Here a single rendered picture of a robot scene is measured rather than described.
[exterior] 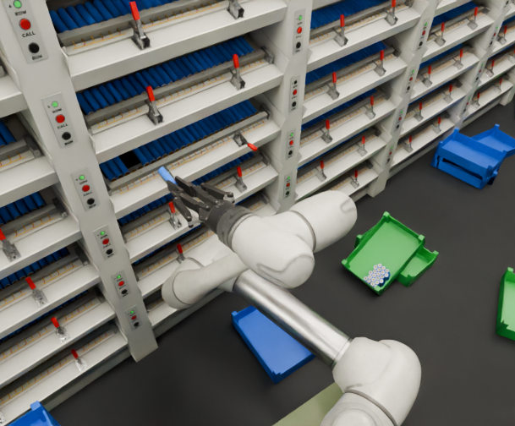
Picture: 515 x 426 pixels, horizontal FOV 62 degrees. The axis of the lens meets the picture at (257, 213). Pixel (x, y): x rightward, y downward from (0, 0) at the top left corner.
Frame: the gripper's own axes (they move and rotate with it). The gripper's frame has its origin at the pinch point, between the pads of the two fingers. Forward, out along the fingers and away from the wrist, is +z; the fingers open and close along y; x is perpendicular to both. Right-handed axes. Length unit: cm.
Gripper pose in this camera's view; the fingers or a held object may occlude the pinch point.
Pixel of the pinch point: (180, 188)
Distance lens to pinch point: 106.8
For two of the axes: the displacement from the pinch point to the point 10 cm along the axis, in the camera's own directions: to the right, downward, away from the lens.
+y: -7.5, 4.6, -4.7
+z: -6.5, -4.1, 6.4
